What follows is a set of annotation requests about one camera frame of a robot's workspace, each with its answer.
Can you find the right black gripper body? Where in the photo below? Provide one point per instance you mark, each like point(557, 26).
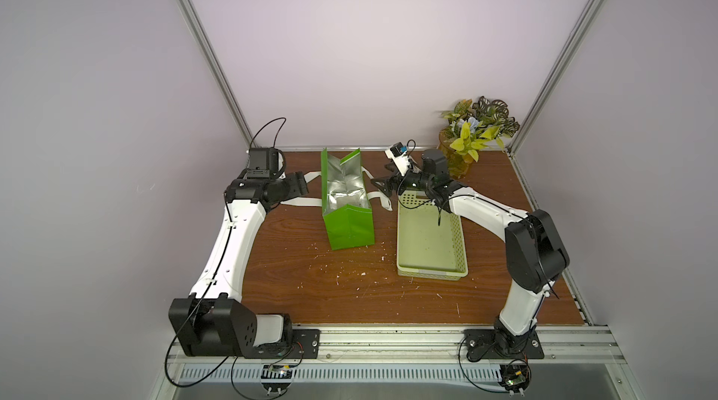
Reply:
point(394, 182)

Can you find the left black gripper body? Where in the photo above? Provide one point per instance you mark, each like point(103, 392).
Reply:
point(286, 188)

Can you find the green insulated delivery bag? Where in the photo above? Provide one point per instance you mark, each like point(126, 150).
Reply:
point(345, 201)

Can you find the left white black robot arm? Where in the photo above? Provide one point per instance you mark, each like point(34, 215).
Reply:
point(211, 320)

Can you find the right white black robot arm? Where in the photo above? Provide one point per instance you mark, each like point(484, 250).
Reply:
point(535, 254)

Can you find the light green plastic basket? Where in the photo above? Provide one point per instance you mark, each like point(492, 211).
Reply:
point(430, 241)

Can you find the potted artificial plant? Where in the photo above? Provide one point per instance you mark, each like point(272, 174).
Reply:
point(474, 126)

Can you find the left controller board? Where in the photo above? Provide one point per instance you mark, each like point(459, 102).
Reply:
point(277, 378)

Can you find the controller board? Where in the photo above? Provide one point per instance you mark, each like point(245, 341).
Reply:
point(277, 378)
point(516, 377)

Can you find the right controller board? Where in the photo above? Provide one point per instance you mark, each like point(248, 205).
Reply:
point(516, 377)

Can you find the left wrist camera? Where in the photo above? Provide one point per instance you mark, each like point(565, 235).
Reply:
point(265, 163)

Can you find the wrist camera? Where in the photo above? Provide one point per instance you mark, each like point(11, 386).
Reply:
point(399, 155)
point(265, 163)

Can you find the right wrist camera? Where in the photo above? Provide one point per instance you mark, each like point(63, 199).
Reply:
point(399, 155)

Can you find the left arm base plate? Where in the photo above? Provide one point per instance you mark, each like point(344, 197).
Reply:
point(304, 344)

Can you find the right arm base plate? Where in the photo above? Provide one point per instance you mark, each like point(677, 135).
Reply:
point(485, 344)

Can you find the aluminium front rail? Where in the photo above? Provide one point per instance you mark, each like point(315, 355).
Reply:
point(442, 343)

